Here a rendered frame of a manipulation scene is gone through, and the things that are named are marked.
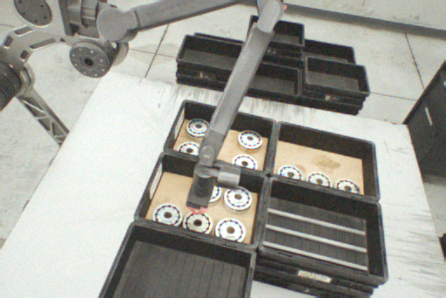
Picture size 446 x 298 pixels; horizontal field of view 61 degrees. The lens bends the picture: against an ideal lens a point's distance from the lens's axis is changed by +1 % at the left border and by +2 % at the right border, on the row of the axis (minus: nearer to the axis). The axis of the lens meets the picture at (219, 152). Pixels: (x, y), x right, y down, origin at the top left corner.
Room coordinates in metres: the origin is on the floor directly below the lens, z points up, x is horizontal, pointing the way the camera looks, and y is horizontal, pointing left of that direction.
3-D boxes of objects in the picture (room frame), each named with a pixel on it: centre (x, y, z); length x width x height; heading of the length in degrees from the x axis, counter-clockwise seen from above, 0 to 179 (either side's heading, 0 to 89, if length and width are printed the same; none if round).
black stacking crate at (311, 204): (0.69, -0.38, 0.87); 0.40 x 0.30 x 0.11; 85
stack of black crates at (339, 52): (2.44, -0.65, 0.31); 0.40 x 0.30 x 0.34; 89
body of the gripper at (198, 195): (0.65, 0.03, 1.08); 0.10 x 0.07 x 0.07; 175
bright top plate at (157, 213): (0.67, 0.13, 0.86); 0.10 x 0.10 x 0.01
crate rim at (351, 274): (0.69, -0.38, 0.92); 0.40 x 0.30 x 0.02; 85
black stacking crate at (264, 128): (1.02, 0.00, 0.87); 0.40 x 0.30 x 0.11; 85
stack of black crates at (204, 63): (2.05, 0.16, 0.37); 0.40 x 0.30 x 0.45; 89
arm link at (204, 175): (0.65, 0.03, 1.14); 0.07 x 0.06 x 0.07; 88
